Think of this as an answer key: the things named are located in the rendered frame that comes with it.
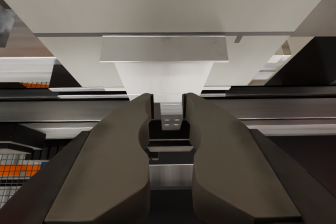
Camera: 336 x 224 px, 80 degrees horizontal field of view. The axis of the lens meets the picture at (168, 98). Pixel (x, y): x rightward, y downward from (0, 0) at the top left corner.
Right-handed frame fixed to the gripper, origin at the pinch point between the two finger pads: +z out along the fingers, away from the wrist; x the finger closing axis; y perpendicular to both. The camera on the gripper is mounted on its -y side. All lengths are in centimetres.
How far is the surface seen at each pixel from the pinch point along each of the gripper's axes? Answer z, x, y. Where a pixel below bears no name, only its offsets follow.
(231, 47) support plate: 4.7, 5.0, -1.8
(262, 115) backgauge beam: 27.7, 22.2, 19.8
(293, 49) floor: 173, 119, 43
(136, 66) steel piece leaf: 6.0, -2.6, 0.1
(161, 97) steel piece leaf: 10.6, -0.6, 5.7
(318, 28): 22.3, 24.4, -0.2
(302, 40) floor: 165, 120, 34
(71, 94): 10.7, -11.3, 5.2
